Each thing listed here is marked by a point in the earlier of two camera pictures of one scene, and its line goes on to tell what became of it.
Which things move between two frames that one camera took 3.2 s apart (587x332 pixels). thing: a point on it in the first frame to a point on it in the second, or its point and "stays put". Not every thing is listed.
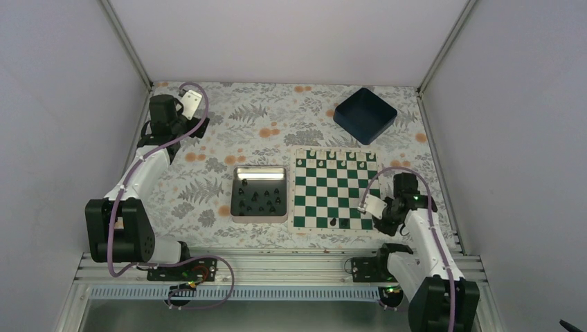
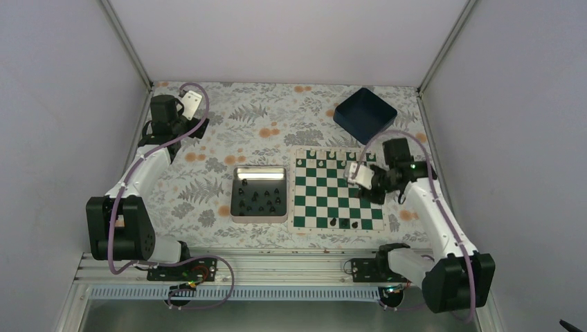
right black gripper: [389, 229] to [376, 198]
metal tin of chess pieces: [259, 194] stays put
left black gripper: [200, 132] stays put
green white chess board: [327, 185] stays put
